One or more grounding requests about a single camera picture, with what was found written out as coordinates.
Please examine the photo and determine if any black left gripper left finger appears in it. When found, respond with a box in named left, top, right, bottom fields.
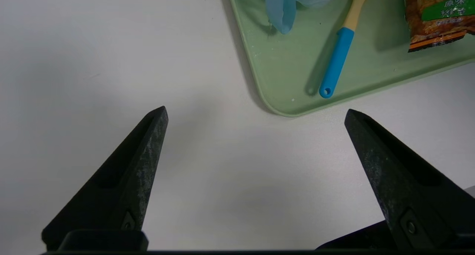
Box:
left=42, top=106, right=169, bottom=249

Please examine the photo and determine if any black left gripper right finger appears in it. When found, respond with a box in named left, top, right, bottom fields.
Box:
left=344, top=109, right=475, bottom=250

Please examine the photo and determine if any orange snack bag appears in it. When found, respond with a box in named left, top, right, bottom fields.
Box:
left=403, top=0, right=475, bottom=53

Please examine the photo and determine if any light blue mesh bath pouf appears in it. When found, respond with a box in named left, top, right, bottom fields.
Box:
left=265, top=0, right=338, bottom=35

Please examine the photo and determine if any black robot chassis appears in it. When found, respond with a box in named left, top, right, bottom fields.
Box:
left=315, top=220, right=390, bottom=251

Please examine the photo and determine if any light green plastic tray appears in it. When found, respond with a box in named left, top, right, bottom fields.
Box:
left=226, top=0, right=475, bottom=117

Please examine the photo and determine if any yellow spoon with blue handle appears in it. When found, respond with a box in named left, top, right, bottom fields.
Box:
left=319, top=0, right=377, bottom=99

